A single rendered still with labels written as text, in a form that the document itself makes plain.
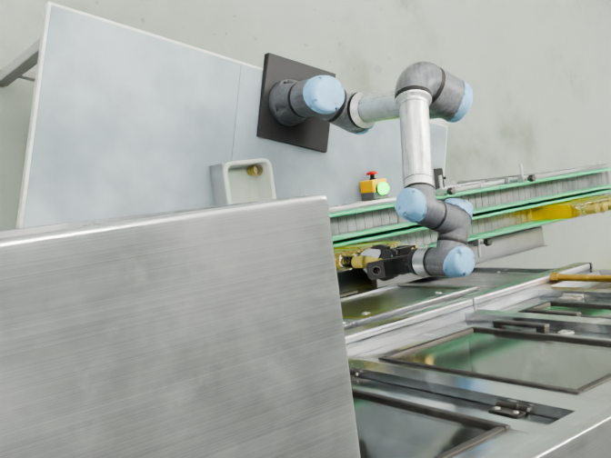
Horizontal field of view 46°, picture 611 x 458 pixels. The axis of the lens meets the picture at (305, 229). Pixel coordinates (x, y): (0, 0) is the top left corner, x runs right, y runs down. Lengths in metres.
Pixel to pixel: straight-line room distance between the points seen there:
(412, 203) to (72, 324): 1.19
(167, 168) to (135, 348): 1.58
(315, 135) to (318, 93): 0.29
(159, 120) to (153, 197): 0.23
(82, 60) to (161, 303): 1.55
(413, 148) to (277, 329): 1.14
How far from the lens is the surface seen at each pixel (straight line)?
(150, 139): 2.17
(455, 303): 1.97
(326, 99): 2.22
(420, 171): 1.75
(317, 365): 0.73
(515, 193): 3.02
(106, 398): 0.63
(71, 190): 2.07
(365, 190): 2.56
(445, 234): 1.79
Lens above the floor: 2.71
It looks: 54 degrees down
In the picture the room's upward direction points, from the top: 87 degrees clockwise
